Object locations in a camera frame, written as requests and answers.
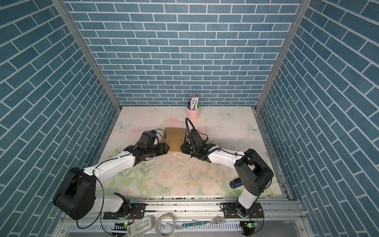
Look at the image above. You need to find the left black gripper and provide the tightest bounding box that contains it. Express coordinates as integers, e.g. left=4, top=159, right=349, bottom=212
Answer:
left=145, top=141, right=171, bottom=158

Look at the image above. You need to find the brown cardboard paper box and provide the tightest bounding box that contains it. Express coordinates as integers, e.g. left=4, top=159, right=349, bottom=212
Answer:
left=164, top=127, right=187, bottom=152

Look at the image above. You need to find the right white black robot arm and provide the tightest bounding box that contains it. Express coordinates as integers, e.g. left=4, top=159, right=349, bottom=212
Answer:
left=181, top=118, right=274, bottom=218

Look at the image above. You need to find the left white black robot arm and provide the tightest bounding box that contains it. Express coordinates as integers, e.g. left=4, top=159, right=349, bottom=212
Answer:
left=52, top=130, right=169, bottom=220

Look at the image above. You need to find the pink pen holder cup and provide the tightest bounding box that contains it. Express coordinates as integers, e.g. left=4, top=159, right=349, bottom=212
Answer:
left=187, top=109, right=200, bottom=120

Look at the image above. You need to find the floral table mat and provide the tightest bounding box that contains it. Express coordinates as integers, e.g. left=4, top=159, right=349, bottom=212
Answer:
left=96, top=107, right=269, bottom=197

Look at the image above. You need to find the blue black stapler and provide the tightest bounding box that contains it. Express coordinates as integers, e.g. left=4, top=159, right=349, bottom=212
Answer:
left=230, top=178, right=243, bottom=189

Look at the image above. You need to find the silver fork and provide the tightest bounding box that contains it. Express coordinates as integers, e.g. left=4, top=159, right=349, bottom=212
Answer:
left=192, top=215, right=226, bottom=225

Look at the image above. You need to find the white plastic device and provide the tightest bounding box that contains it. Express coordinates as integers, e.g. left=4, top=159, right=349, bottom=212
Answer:
left=127, top=216, right=155, bottom=237

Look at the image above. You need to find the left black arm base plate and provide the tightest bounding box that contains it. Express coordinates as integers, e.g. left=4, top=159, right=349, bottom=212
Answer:
left=103, top=203, right=147, bottom=220

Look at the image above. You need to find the aluminium frame rail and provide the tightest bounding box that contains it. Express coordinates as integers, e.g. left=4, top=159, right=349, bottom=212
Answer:
left=53, top=197, right=313, bottom=237

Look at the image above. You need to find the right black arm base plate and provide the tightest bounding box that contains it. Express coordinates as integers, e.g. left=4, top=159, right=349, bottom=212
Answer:
left=220, top=202, right=264, bottom=219

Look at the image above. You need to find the green handled tool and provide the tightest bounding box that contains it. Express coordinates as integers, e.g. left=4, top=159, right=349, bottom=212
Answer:
left=182, top=221, right=207, bottom=228

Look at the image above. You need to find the coiled grey cable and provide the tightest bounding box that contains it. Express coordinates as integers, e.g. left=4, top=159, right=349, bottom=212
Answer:
left=155, top=212, right=177, bottom=237

